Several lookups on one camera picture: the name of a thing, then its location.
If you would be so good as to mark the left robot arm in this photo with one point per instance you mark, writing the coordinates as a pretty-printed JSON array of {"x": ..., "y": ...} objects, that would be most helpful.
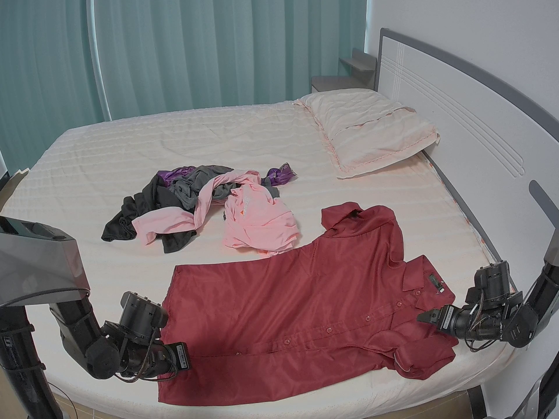
[{"x": 43, "y": 255}]

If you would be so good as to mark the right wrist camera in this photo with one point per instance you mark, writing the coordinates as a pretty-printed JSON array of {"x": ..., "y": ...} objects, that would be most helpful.
[{"x": 493, "y": 282}]

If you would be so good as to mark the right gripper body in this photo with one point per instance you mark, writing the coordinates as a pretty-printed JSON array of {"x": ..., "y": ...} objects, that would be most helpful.
[{"x": 460, "y": 321}]

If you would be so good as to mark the blue-green curtain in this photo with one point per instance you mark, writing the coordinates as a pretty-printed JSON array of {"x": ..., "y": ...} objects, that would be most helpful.
[
  {"x": 43, "y": 37},
  {"x": 218, "y": 37}
]

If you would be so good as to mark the pile of clothes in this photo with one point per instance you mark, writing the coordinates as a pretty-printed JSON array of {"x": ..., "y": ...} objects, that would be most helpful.
[{"x": 257, "y": 216}]

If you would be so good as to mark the bed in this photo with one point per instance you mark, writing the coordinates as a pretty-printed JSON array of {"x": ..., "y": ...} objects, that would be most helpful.
[{"x": 131, "y": 146}]

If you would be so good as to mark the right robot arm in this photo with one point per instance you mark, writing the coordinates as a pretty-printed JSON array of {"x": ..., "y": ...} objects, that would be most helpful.
[{"x": 519, "y": 321}]

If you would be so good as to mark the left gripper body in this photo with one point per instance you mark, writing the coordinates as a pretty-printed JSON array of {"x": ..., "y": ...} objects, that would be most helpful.
[{"x": 172, "y": 358}]

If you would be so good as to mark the cream pillow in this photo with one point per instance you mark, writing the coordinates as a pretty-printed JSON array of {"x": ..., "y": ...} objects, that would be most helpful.
[{"x": 371, "y": 125}]

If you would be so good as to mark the dark red shirt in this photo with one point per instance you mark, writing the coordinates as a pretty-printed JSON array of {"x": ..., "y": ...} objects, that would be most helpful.
[{"x": 305, "y": 299}]

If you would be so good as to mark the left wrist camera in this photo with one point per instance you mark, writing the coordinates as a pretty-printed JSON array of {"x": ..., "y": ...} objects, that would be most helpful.
[{"x": 142, "y": 314}]

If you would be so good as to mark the grey bedside table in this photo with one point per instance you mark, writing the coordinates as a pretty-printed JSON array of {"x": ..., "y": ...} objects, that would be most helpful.
[{"x": 345, "y": 83}]

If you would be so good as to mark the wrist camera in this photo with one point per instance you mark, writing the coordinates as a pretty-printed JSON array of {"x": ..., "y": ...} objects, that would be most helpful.
[
  {"x": 142, "y": 314},
  {"x": 493, "y": 282}
]

